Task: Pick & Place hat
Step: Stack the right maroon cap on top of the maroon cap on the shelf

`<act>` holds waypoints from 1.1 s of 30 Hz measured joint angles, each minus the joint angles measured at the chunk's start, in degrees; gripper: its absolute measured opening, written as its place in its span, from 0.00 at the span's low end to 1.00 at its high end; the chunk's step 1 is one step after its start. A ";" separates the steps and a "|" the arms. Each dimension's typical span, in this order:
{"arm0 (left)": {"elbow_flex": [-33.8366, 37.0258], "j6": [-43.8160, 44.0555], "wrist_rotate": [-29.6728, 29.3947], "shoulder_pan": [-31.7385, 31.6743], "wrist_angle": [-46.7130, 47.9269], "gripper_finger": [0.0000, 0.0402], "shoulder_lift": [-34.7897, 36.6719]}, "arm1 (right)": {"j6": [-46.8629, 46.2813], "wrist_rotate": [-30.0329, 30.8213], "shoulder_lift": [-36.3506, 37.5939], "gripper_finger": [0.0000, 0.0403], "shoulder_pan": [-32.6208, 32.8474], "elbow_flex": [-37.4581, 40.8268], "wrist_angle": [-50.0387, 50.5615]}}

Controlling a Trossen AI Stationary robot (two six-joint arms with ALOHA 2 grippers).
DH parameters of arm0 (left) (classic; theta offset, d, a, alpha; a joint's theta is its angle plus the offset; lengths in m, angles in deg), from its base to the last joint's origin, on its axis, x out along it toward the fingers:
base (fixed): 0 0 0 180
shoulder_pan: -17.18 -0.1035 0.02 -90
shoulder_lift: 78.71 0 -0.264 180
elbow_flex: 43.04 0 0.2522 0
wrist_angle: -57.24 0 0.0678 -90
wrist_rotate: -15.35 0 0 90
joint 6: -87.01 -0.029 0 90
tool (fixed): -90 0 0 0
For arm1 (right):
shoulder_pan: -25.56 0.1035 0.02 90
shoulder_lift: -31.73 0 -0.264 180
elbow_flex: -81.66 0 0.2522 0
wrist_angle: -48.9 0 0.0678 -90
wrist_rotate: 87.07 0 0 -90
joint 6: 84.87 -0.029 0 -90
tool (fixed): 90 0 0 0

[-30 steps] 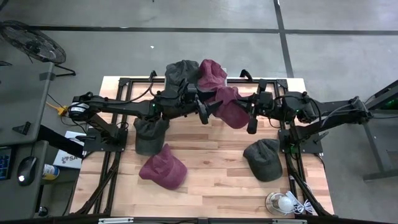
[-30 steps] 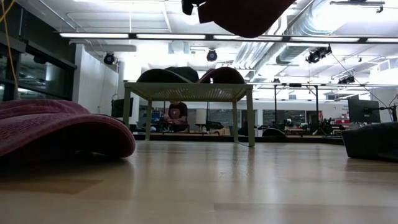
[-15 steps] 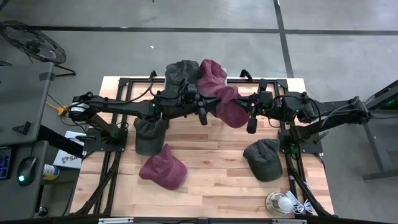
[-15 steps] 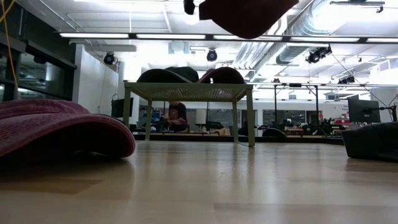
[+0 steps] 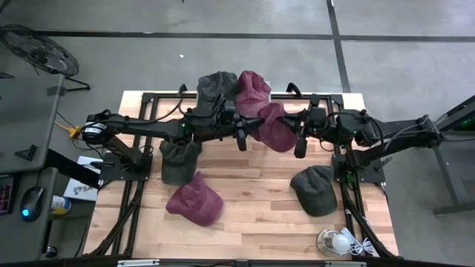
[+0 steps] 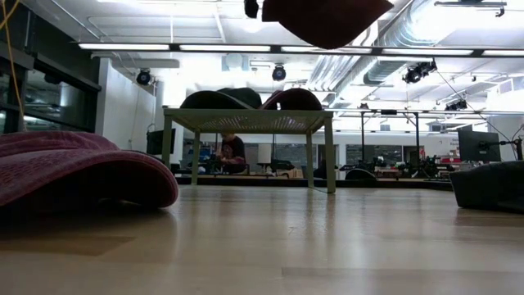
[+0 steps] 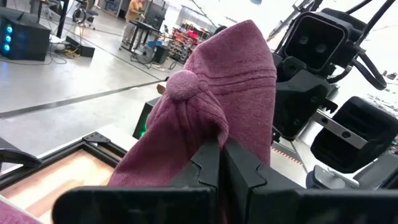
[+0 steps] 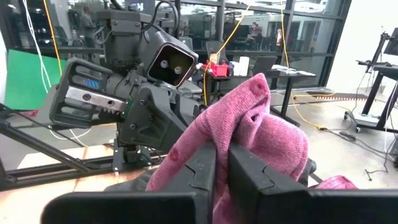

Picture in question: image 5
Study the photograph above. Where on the black round knob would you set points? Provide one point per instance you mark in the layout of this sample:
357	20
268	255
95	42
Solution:
50	252

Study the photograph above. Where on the white printed cardboard box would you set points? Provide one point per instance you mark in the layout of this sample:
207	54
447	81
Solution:
79	191

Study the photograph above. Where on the yellow power plug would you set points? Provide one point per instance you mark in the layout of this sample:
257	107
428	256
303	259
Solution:
74	131

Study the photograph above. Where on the dark grey baseball cap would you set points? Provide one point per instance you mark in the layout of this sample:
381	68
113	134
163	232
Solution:
213	87
315	193
178	167

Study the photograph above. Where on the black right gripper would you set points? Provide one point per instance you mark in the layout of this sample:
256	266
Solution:
321	124

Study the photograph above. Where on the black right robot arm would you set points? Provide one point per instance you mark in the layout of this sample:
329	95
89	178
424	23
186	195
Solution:
401	130

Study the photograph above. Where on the dark grey metal stand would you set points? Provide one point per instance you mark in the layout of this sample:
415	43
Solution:
449	163

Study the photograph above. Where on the green perforated metal shelf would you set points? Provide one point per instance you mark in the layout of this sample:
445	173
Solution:
268	83

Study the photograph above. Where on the maroon baseball cap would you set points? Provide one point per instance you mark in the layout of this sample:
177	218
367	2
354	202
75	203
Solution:
252	89
196	204
276	137

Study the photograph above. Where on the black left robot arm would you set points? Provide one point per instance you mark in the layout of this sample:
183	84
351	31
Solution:
148	128

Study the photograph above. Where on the black angled bar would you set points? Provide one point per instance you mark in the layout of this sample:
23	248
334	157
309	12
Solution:
67	167

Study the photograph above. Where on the silver frame bracket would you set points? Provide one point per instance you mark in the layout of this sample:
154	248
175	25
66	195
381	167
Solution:
345	264
138	263

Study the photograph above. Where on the black desk bracket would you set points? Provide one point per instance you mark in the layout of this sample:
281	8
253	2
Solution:
26	152

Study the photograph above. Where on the black backlit keyboard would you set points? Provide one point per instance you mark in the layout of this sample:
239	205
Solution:
5	194

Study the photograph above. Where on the black aluminium table frame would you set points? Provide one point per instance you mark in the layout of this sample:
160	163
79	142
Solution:
167	96

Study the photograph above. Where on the white light bulb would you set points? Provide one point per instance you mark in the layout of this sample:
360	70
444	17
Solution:
340	243

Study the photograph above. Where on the black computer mouse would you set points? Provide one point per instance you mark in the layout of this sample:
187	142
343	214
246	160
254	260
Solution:
31	200

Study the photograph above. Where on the black floor fan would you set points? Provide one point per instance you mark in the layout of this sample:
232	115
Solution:
41	52

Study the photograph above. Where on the grey desk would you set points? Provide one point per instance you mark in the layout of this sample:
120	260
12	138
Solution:
22	111
15	237

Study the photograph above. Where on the white and yellow can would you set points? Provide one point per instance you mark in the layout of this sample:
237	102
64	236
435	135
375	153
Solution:
59	204

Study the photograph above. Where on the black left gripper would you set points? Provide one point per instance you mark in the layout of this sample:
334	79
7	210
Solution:
222	126

